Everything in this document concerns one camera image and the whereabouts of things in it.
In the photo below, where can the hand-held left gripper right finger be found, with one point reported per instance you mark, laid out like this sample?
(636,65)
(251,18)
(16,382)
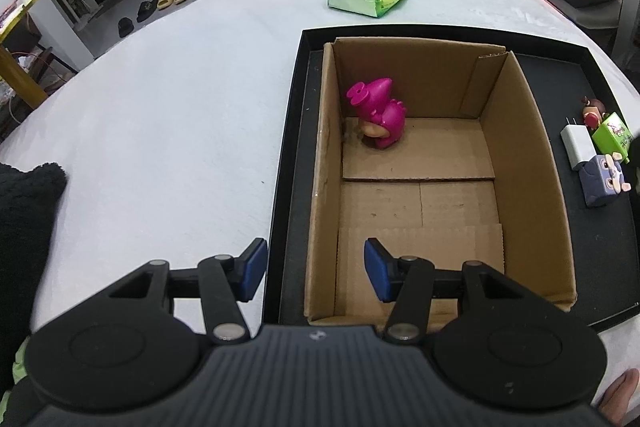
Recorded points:
(377,269)

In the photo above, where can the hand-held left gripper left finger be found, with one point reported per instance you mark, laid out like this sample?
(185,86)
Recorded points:
(252,267)

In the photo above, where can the brown cardboard box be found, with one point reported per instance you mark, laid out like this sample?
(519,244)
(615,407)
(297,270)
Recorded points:
(415,207)

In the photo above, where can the black shallow tray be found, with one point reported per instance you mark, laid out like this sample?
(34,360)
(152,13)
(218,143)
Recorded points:
(590,247)

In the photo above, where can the white charger plug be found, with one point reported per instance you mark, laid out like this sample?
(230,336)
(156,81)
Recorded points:
(577,147)

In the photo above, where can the purple cube toy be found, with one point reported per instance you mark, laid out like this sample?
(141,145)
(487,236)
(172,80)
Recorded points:
(600,182)

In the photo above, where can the small brown-haired figurine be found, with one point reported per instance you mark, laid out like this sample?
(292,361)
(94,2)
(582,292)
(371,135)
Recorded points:
(591,114)

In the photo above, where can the green cube toy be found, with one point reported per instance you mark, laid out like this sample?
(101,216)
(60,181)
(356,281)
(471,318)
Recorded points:
(612,132)

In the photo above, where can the person's right hand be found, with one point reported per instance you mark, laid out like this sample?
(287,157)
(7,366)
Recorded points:
(620,397)

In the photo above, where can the pink toy figure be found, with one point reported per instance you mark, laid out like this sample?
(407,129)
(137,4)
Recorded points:
(387,122)

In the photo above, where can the black fuzzy cloth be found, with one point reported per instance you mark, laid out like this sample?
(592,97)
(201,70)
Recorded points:
(25,217)

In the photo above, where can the person's green clothing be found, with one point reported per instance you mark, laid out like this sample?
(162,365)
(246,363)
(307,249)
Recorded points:
(17,362)

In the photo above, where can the black slipper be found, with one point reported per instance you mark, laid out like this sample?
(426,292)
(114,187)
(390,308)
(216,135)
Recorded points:
(125,27)
(147,10)

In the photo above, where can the yellow table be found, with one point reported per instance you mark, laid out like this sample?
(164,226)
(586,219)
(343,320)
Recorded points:
(20,77)

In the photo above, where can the white desk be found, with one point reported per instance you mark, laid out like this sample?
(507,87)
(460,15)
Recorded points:
(627,7)

